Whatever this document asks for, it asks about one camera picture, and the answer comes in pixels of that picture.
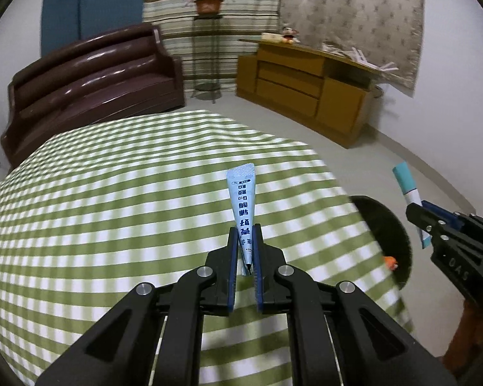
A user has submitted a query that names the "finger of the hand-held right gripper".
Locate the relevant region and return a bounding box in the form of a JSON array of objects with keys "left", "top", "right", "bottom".
[
  {"left": 422, "top": 200, "right": 468, "bottom": 226},
  {"left": 406, "top": 202, "right": 443, "bottom": 246}
]

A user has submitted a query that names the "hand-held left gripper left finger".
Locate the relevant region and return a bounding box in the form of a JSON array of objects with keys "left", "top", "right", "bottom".
[{"left": 35, "top": 225, "right": 239, "bottom": 386}]

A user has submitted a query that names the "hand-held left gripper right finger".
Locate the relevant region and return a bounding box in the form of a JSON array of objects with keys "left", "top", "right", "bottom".
[{"left": 253, "top": 223, "right": 457, "bottom": 386}]

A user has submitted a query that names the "black lined trash bin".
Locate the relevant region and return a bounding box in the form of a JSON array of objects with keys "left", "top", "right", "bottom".
[{"left": 348, "top": 195, "right": 414, "bottom": 290}]

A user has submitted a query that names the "light blue toothpaste tube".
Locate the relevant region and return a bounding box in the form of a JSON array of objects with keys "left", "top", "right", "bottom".
[{"left": 225, "top": 163, "right": 256, "bottom": 277}]

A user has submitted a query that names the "brown wooden furniture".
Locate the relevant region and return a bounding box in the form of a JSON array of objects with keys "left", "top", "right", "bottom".
[{"left": 443, "top": 299, "right": 483, "bottom": 371}]

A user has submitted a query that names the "green checkered tablecloth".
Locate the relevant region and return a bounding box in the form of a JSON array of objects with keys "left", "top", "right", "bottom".
[{"left": 0, "top": 110, "right": 415, "bottom": 386}]

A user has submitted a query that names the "wooden cabinet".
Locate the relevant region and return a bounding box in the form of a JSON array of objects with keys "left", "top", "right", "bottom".
[{"left": 235, "top": 38, "right": 399, "bottom": 149}]

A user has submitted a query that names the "white router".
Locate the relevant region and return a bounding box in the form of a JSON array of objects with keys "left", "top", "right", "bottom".
[{"left": 340, "top": 47, "right": 399, "bottom": 74}]

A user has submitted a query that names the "black metal plant stand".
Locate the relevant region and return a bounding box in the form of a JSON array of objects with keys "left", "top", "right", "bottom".
[{"left": 191, "top": 13, "right": 224, "bottom": 103}]

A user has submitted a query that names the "beige diamond-patterned curtain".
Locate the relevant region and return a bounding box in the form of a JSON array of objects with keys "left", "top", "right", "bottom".
[{"left": 278, "top": 0, "right": 424, "bottom": 98}]

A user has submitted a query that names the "brown leather sofa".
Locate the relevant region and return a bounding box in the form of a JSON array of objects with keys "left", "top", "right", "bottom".
[{"left": 0, "top": 23, "right": 185, "bottom": 170}]

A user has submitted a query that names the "striped curtain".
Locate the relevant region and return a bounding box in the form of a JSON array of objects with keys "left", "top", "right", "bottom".
[{"left": 142, "top": 0, "right": 283, "bottom": 85}]

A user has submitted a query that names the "potted plant in orange pot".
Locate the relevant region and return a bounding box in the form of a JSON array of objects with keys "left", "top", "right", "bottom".
[{"left": 185, "top": 0, "right": 234, "bottom": 14}]

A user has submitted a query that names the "blue curtain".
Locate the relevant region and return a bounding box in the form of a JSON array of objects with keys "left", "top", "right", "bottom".
[{"left": 40, "top": 0, "right": 146, "bottom": 58}]

